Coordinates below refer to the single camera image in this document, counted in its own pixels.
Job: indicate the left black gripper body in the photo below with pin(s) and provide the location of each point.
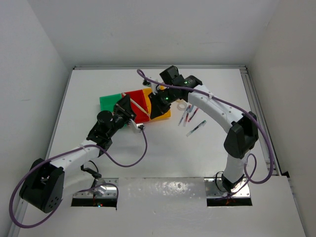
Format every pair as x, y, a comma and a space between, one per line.
122, 115

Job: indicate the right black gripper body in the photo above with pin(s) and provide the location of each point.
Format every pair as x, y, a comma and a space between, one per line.
162, 100

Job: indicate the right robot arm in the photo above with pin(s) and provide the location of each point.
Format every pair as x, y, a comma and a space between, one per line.
242, 133

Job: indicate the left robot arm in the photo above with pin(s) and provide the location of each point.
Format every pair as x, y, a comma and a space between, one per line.
44, 187

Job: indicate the yellow plastic bin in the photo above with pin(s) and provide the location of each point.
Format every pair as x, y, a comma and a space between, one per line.
146, 93

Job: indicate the green plastic bin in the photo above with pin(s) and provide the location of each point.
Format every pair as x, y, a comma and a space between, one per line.
109, 102

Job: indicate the small white tape roll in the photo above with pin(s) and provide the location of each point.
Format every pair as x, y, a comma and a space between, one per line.
182, 105

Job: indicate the red plastic bin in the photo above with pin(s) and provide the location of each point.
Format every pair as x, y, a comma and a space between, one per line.
138, 97

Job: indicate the magenta ink pen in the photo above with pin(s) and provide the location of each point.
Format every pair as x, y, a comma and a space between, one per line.
193, 114

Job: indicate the green ink pen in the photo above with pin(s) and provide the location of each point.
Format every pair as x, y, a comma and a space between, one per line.
196, 128

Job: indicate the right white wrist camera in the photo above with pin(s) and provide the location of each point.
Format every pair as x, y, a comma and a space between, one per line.
154, 87

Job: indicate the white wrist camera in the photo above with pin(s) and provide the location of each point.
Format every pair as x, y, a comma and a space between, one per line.
154, 87
136, 127

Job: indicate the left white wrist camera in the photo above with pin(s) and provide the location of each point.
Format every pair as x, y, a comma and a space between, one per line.
136, 127

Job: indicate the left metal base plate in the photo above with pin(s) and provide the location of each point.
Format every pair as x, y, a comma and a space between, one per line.
106, 188

